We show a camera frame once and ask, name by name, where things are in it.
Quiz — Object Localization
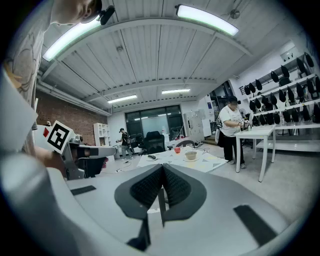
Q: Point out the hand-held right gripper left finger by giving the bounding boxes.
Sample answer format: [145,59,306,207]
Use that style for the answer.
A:
[66,163,166,256]

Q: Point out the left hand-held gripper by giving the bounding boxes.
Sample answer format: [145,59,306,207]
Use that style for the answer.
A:
[46,120,118,181]

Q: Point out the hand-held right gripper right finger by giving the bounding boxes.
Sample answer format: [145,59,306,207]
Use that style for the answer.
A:
[150,163,300,256]

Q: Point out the person's left forearm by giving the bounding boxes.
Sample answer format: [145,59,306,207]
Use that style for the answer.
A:
[32,146,68,177]

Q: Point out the white cube bookcase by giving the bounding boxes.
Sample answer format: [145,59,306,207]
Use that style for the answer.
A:
[93,122,112,147]

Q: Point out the white triangle-patterned tablecloth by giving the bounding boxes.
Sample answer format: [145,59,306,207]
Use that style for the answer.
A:
[136,147,229,174]

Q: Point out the black office chair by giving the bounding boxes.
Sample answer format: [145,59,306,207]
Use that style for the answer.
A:
[143,131,174,155]

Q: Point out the long ceiling tube light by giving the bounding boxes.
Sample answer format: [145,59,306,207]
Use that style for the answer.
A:
[42,17,102,62]
[107,94,138,104]
[161,88,191,95]
[174,4,240,36]

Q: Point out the white water dispenser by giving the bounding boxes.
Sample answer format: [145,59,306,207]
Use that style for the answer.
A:
[161,127,171,144]

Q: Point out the dark wicker chair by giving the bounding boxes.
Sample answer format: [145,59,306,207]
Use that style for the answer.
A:
[175,139,195,149]

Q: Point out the white side table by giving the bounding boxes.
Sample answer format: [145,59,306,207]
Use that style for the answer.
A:
[234,124,277,183]

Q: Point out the white locker cabinet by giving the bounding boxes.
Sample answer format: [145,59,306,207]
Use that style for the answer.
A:
[183,109,212,142]

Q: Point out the white shelving rack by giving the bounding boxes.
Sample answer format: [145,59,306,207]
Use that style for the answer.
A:
[243,51,320,153]

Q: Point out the rows of black devices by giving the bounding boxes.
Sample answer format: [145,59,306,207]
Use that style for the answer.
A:
[244,52,320,127]

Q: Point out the person's brown printed t-shirt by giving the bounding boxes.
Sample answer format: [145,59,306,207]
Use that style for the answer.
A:
[3,0,56,156]

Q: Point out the person's head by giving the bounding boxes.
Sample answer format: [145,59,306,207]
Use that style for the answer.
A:
[49,0,103,26]

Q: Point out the dark framed window wall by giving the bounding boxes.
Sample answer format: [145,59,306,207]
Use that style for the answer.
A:
[124,104,188,143]

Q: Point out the black head-worn camera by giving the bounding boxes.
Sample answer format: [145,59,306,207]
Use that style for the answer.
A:
[99,5,117,26]

